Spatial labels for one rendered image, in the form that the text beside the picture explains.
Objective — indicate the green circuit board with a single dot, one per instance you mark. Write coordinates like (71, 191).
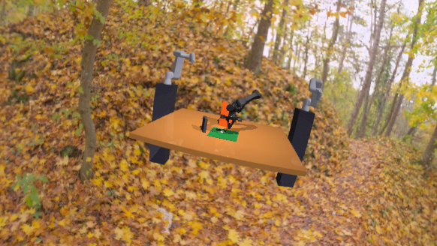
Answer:
(223, 134)

